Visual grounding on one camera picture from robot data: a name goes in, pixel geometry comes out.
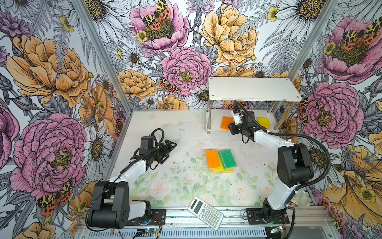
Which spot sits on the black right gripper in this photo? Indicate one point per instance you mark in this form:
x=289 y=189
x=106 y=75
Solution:
x=233 y=130

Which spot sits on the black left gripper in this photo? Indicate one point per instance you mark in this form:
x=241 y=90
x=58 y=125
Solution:
x=165 y=150

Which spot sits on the yellow sponge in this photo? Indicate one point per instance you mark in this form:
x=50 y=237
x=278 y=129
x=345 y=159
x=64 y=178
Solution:
x=264 y=122
x=221 y=168

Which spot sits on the orange sponge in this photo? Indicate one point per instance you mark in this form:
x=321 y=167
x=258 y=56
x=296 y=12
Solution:
x=212 y=159
x=226 y=121

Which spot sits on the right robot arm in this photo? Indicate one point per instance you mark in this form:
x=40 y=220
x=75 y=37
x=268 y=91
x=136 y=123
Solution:
x=293 y=162

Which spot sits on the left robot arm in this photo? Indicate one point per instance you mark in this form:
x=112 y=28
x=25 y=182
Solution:
x=111 y=206

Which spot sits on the white two-tier shelf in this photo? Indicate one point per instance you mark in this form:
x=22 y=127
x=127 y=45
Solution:
x=275 y=90

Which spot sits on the green scouring sponge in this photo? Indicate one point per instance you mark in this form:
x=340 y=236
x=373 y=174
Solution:
x=227 y=159

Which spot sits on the yellow bottom sponge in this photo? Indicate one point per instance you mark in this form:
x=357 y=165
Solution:
x=221 y=168

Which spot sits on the white scientific calculator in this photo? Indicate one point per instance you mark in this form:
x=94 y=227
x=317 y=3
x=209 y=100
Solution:
x=206 y=213

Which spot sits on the green circuit board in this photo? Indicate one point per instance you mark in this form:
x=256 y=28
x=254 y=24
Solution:
x=148 y=232

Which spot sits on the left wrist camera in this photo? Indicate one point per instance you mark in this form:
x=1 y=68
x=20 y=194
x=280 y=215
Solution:
x=146 y=144

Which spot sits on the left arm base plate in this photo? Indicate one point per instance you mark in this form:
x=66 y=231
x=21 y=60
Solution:
x=158 y=218

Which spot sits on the aluminium front rail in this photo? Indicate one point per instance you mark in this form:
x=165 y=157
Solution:
x=306 y=216

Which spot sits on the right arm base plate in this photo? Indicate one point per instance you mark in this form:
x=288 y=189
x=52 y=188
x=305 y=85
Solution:
x=260 y=216

